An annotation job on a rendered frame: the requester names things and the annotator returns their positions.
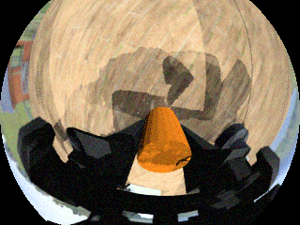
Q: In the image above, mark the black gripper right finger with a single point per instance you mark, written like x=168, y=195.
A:
x=206, y=159

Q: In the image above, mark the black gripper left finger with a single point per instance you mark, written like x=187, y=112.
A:
x=118, y=149

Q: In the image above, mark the black round pedestal with silver shaft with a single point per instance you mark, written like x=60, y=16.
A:
x=234, y=136

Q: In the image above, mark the orange knob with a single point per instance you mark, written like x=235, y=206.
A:
x=163, y=147

